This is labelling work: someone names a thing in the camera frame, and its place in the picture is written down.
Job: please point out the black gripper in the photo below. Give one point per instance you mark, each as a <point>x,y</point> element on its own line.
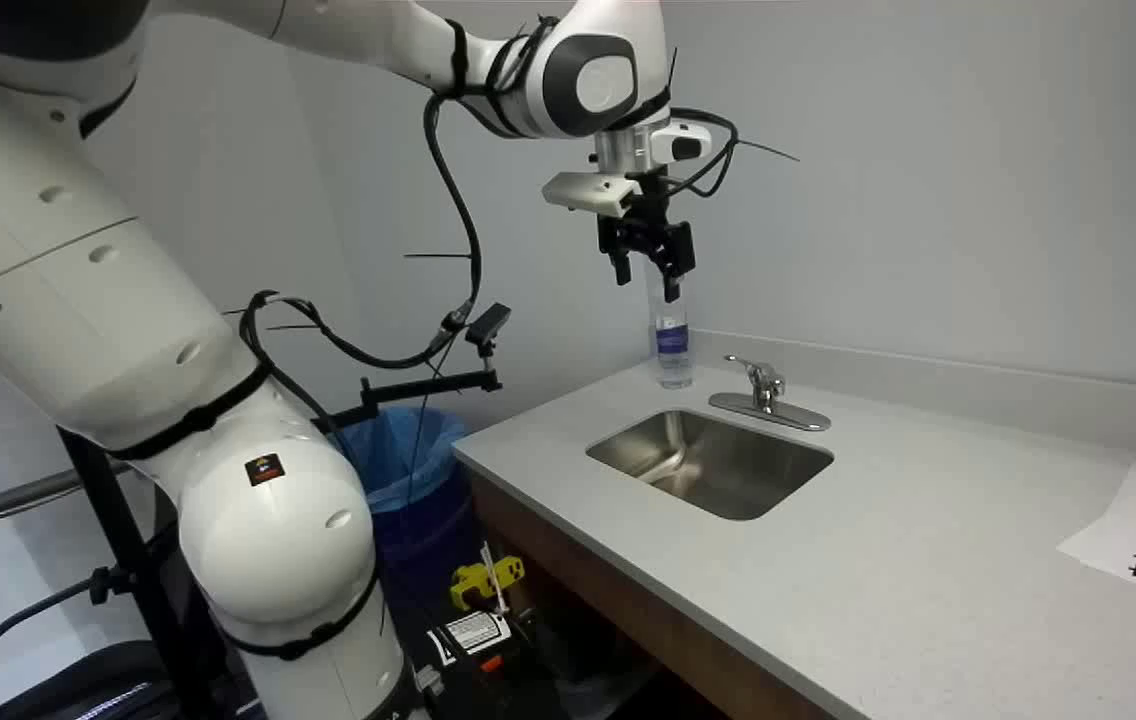
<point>651,231</point>

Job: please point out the chrome sink faucet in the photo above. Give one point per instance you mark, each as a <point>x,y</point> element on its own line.
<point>768,398</point>

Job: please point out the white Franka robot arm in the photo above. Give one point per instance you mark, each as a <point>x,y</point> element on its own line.
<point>63,264</point>

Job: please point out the clear plastic water bottle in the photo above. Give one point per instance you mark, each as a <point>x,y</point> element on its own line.
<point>673,346</point>

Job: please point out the stainless steel sink basin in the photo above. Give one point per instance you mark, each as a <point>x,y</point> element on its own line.
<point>714,466</point>

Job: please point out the blue lined trash bin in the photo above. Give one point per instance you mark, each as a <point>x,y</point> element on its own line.
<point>400,460</point>

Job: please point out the wooden counter cabinet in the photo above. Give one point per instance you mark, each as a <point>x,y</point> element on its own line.
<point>622,612</point>

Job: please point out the yellow tool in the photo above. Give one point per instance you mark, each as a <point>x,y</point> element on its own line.
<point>486,581</point>

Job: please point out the black box with white label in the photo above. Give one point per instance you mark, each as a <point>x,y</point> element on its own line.
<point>473,635</point>

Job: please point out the black upright pole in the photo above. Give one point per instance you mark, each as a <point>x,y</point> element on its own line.
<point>130,546</point>

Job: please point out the black chair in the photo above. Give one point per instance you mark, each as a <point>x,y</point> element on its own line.
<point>75,674</point>

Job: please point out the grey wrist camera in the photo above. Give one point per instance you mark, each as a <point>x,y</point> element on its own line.
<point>588,194</point>

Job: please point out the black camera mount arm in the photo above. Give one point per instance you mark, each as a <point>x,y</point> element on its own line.
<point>431,387</point>

